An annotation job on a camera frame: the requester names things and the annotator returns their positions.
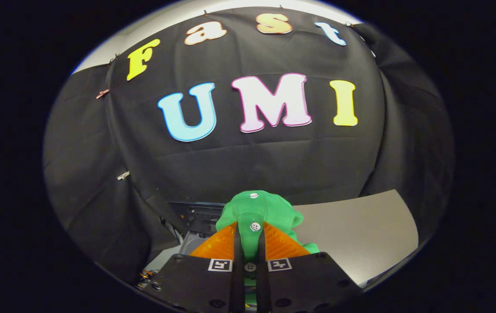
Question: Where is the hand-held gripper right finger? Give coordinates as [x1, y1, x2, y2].
[256, 222, 363, 313]

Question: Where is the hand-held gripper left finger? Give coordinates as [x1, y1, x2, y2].
[143, 222, 245, 313]

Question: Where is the grey washing machine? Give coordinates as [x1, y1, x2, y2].
[137, 201, 226, 290]

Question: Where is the green button shirt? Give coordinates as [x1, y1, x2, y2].
[215, 190, 320, 313]

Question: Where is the grey cabinet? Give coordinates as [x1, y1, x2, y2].
[293, 189, 419, 287]

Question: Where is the black backdrop cloth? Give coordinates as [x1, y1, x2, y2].
[43, 7, 455, 283]

